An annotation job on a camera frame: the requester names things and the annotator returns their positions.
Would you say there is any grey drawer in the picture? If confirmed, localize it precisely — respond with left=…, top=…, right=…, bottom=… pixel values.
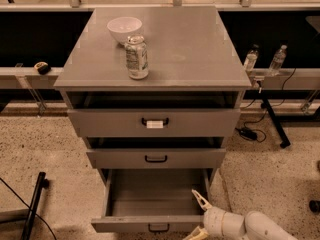
left=92, top=168, right=211, bottom=233
left=87, top=137, right=226, bottom=169
left=59, top=90, right=246, bottom=138

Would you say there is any black floor cable left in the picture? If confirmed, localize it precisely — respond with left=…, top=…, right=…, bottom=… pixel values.
left=0, top=177, right=58, bottom=240

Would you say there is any white bowl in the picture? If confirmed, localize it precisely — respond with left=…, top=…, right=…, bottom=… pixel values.
left=107, top=17, right=142, bottom=44

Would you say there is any left clear water bottle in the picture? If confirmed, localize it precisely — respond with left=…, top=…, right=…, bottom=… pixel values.
left=243, top=44, right=259, bottom=72

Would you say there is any clear water bottle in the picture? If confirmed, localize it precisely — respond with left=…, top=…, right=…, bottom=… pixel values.
left=269, top=45, right=287, bottom=76
left=243, top=44, right=259, bottom=72

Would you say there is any grey bottom drawer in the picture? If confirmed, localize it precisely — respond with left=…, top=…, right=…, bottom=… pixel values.
left=92, top=168, right=211, bottom=233

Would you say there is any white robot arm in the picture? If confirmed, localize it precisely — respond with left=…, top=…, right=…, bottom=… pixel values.
left=183, top=189, right=298, bottom=240

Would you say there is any grey top drawer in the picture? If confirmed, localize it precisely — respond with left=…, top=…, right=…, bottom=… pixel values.
left=59, top=90, right=246, bottom=138

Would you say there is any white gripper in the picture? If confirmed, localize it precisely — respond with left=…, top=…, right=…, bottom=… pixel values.
left=183, top=189, right=245, bottom=240

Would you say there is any black stand leg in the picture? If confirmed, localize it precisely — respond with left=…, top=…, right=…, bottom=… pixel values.
left=20, top=172, right=49, bottom=240
left=260, top=93, right=291, bottom=149

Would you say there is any grey drawer cabinet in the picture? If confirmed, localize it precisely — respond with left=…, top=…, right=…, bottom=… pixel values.
left=53, top=5, right=253, bottom=185

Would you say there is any black stand leg right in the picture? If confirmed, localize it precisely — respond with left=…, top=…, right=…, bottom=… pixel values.
left=260, top=93, right=291, bottom=149

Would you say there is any small black yellow object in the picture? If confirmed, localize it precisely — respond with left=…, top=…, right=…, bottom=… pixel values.
left=34, top=62, right=51, bottom=75

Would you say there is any black stand leg left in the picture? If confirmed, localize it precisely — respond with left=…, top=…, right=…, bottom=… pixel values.
left=20, top=172, right=49, bottom=240

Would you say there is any right clear water bottle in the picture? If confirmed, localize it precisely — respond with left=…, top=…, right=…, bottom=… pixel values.
left=269, top=45, right=287, bottom=76

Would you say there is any black caster wheel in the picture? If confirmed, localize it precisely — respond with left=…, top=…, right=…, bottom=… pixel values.
left=309, top=200, right=320, bottom=213

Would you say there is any grey middle drawer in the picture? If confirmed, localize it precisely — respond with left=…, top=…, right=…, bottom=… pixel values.
left=87, top=137, right=226, bottom=169

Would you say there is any silver soda can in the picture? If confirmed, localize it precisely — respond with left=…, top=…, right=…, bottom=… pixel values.
left=125, top=34, right=149, bottom=80

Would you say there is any black power adapter with cable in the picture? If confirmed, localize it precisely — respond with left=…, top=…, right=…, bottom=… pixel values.
left=235, top=113, right=267, bottom=143

